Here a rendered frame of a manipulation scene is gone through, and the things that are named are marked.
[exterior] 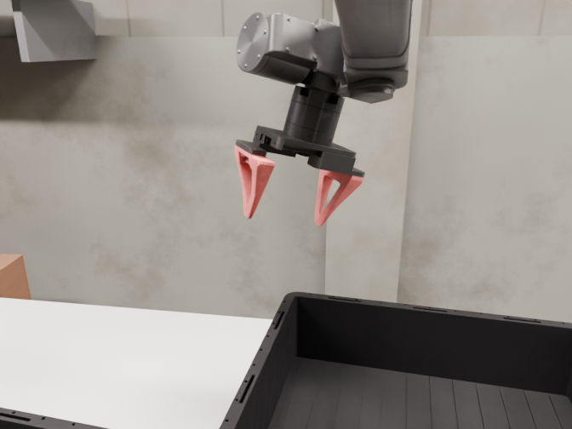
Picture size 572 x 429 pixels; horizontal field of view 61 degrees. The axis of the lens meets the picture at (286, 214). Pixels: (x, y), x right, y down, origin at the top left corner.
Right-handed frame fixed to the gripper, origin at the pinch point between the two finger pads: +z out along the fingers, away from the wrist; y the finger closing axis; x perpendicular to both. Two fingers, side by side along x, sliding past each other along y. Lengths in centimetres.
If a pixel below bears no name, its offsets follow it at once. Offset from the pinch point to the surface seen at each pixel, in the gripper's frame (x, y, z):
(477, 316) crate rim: 10.5, -26.2, 7.7
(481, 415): 16.8, -25.2, 18.1
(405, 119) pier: -91, -96, -13
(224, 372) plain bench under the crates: -21.2, -9.5, 38.0
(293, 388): 1.8, -7.4, 23.7
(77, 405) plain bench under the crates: -24, 14, 45
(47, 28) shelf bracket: -155, 20, -11
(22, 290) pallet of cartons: -171, 16, 102
